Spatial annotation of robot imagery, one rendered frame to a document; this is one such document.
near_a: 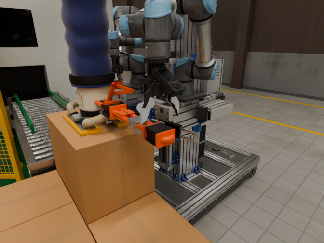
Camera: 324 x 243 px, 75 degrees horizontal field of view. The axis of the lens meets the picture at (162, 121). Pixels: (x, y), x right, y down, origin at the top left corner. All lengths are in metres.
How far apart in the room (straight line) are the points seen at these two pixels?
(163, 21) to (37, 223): 1.07
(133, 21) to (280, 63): 6.17
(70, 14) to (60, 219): 0.96
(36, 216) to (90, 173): 0.41
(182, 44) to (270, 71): 5.45
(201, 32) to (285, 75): 5.71
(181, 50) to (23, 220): 1.36
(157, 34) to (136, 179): 0.78
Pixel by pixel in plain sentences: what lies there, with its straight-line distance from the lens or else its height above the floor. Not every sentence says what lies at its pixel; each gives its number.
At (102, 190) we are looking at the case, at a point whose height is 0.70.
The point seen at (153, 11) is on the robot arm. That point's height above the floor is 1.44.
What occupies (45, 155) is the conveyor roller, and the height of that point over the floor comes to 0.54.
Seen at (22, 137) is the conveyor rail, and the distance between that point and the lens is 2.18.
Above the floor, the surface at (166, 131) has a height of 1.10.
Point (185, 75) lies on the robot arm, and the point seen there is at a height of 1.17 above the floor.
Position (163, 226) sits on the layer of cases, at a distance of 1.12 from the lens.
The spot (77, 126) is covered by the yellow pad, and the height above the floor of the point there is 0.96.
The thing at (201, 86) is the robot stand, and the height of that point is 1.02.
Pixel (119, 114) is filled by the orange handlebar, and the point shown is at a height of 1.09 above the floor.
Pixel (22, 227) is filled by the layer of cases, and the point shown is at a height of 0.54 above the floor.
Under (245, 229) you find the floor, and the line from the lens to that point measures 1.96.
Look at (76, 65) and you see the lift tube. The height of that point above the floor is 1.26.
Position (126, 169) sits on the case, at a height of 0.76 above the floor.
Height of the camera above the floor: 1.36
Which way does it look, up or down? 20 degrees down
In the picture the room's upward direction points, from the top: straight up
